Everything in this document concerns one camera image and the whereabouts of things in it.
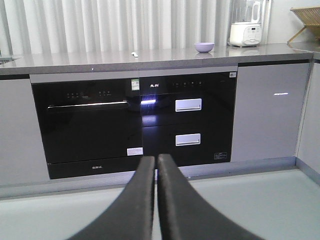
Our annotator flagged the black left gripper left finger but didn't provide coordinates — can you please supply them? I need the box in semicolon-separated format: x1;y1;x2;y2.
70;156;155;240

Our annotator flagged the grey cabinet door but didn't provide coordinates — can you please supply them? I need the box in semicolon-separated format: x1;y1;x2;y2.
231;63;310;162

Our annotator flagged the wooden dish rack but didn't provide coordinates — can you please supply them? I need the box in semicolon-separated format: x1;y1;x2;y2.
287;5;320;43

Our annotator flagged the purple plastic bowl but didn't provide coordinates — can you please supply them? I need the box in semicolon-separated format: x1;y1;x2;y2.
194;42;215;53

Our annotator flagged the black drawer sterilizer cabinet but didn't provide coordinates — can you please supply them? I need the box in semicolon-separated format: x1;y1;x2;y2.
140;72;237;166

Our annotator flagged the white pleated curtain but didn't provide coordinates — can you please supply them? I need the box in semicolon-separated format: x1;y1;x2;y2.
0;0;232;56

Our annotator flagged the pale green plastic spoon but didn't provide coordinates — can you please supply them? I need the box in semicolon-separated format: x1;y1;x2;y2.
131;52;139;58

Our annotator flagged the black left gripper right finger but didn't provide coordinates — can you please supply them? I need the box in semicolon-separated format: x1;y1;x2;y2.
157;154;260;240

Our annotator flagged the white blender appliance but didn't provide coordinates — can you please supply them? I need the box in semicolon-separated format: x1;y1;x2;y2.
227;0;264;47

